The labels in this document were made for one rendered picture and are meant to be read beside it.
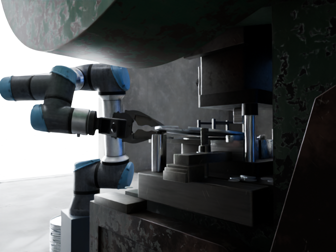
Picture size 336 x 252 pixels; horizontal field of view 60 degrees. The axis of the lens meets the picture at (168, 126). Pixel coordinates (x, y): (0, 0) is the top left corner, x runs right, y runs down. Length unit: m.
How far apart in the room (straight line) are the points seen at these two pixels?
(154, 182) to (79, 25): 0.37
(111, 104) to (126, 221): 0.64
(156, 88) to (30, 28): 6.19
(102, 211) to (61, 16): 0.47
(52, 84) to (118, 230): 0.43
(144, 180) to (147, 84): 5.93
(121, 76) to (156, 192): 0.64
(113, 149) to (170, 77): 5.93
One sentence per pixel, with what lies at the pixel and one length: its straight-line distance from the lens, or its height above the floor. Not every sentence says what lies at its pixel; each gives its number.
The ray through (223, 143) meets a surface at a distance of 0.70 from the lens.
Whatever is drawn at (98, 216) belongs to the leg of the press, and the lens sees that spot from 0.78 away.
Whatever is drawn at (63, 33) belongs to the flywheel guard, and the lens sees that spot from 0.46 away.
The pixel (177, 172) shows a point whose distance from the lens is 0.55.
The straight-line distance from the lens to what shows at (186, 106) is 7.39.
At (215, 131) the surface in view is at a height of 0.80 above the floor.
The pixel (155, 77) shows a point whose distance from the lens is 6.75.
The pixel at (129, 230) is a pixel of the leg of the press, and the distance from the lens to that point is 0.68.
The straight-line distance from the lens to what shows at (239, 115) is 0.74.
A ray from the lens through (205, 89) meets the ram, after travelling 0.74.
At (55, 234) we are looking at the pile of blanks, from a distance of 2.00.
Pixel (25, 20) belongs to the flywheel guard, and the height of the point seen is 1.00.
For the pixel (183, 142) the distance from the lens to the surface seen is 0.79.
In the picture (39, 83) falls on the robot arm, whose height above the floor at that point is 0.94.
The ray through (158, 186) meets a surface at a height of 0.68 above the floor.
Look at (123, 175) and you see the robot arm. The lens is 1.24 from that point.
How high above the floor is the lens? 0.80
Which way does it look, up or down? 1 degrees up
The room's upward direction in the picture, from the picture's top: straight up
